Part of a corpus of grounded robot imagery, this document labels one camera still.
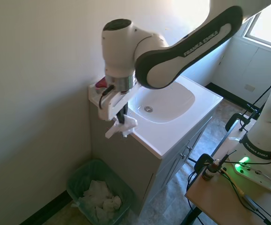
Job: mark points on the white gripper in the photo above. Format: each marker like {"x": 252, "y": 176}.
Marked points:
{"x": 110, "y": 106}

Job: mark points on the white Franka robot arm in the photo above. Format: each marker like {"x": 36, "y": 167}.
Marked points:
{"x": 163, "y": 61}

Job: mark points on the green lined trash bin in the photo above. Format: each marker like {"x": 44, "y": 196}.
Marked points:
{"x": 79, "y": 173}

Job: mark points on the balled white tissue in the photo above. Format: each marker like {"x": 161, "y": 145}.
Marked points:
{"x": 113, "y": 202}

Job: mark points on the chrome sink drain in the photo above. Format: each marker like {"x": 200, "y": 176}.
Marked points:
{"x": 148, "y": 108}

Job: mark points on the small red item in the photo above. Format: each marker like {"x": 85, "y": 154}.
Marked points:
{"x": 101, "y": 84}

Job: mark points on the grey vanity cabinet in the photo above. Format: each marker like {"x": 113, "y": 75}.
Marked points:
{"x": 126, "y": 164}

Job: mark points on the white vanity sink top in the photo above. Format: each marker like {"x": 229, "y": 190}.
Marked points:
{"x": 172, "y": 131}

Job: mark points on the round metal cabinet knob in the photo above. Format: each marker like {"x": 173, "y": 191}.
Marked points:
{"x": 189, "y": 148}
{"x": 182, "y": 156}

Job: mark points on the large crumpled paper towel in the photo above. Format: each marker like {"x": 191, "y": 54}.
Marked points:
{"x": 97, "y": 194}

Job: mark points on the dark metal table clamp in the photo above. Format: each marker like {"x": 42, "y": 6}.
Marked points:
{"x": 203, "y": 161}
{"x": 237, "y": 120}

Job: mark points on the brown dropper bottle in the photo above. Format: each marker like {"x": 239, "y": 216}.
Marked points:
{"x": 210, "y": 172}

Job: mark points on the dark baseboard strip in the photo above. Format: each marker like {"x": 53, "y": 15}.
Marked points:
{"x": 48, "y": 206}
{"x": 231, "y": 95}

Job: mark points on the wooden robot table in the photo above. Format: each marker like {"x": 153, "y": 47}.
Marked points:
{"x": 214, "y": 201}

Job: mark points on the white framed window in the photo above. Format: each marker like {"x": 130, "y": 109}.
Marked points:
{"x": 268, "y": 28}

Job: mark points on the beige wall outlet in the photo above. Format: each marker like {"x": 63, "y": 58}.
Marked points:
{"x": 249, "y": 87}

